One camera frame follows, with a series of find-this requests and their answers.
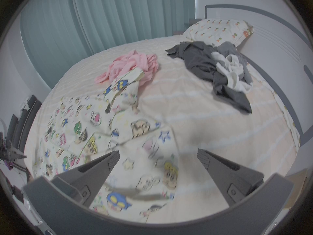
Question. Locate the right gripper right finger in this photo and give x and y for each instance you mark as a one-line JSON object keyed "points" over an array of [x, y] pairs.
{"points": [[229, 177]]}

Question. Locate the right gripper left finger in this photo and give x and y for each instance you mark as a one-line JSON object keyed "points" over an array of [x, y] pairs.
{"points": [[90, 175]]}

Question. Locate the white printed pyjama top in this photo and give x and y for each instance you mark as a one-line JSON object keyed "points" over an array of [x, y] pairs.
{"points": [[102, 131]]}

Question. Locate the pile of clothes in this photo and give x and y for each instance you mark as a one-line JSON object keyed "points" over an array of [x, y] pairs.
{"points": [[203, 62]]}

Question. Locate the bed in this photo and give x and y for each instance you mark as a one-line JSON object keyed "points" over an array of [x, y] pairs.
{"points": [[207, 121]]}

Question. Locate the brown cardboard box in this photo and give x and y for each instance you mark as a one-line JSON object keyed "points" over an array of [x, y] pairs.
{"points": [[297, 187]]}

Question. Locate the pink garment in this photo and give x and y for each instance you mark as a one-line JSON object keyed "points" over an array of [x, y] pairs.
{"points": [[127, 65]]}

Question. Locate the blue-green curtain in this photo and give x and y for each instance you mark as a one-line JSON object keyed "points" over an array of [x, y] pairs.
{"points": [[110, 16]]}

